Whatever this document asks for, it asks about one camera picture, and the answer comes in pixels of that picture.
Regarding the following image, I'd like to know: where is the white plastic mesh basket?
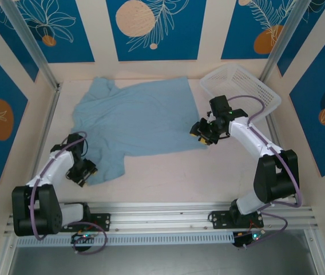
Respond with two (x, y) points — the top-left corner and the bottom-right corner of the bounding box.
(199, 63), (283, 124)

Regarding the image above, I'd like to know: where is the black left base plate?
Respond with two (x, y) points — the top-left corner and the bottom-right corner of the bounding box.
(58, 213), (112, 233)

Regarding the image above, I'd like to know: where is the grey metal sheet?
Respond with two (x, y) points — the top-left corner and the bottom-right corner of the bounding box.
(7, 245), (319, 275)

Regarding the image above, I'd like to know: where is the aluminium corner post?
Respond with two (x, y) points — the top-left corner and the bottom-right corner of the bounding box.
(0, 0), (62, 93)
(258, 0), (315, 84)

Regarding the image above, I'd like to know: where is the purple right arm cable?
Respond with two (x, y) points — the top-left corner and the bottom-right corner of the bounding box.
(227, 95), (303, 250)

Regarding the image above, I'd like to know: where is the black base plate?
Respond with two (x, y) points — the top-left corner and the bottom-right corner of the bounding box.
(210, 210), (265, 230)
(58, 213), (112, 233)

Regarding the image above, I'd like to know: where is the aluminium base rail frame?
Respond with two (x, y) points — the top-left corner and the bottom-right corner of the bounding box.
(3, 202), (319, 237)

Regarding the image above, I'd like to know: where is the right circuit board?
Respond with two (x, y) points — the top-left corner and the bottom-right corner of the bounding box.
(233, 230), (265, 249)

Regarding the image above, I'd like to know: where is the grey slotted cable duct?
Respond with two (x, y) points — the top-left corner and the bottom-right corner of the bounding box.
(15, 232), (235, 248)

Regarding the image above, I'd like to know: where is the light blue printed t-shirt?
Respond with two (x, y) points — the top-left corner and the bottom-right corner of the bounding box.
(72, 76), (209, 187)

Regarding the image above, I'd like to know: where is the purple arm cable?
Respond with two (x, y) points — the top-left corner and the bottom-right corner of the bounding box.
(227, 95), (303, 250)
(30, 131), (108, 256)

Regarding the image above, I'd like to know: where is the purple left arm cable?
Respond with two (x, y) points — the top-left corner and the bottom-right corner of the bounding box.
(30, 131), (108, 256)

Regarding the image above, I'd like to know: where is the circuit board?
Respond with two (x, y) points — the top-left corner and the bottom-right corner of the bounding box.
(71, 232), (97, 245)
(233, 230), (265, 249)

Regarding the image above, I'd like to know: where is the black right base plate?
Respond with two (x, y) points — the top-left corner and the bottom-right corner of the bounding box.
(210, 210), (265, 230)

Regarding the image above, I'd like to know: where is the left circuit board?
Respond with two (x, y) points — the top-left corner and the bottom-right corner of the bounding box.
(71, 232), (97, 245)

